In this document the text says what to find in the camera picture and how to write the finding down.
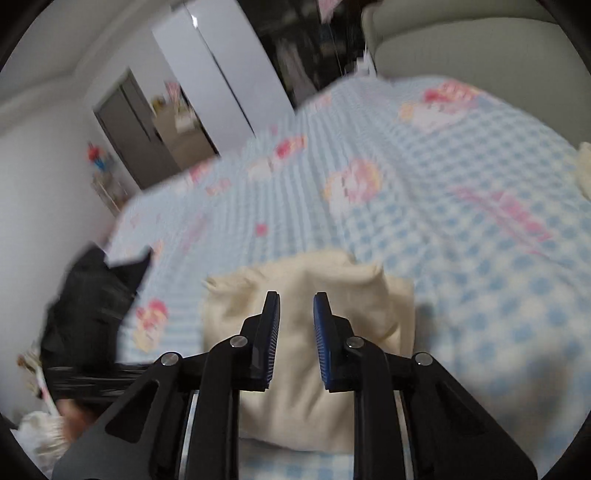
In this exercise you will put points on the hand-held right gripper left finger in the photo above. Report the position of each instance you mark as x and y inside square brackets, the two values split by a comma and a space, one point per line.
[270, 337]

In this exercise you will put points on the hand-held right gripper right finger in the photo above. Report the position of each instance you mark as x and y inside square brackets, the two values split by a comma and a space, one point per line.
[323, 341]

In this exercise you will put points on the black garment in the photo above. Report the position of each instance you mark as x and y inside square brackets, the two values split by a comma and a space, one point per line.
[87, 314]

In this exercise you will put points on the cream garment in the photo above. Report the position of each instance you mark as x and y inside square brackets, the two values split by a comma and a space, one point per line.
[295, 410]

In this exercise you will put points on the person's left hand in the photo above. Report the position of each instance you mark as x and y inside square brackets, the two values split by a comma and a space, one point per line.
[76, 417]

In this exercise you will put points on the blue checkered printed blanket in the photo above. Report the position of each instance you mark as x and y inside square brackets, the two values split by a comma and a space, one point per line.
[415, 184]

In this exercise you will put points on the small white shelf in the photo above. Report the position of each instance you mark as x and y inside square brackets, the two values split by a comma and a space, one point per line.
[111, 194]

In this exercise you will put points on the beige cabinet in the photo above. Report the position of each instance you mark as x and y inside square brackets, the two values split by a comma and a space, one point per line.
[184, 143]

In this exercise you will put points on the red and blue toy figure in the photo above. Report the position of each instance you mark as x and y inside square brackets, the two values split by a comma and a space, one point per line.
[98, 157]

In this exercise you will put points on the grey door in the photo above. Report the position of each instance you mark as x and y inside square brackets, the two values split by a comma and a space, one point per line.
[134, 138]

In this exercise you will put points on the white wardrobe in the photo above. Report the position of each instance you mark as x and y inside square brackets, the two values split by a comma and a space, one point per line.
[221, 69]

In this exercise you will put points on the dark open closet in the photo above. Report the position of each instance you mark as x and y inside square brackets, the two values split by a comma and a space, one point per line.
[300, 46]

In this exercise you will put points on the beige headboard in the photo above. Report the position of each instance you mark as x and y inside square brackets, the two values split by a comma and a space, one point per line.
[461, 46]

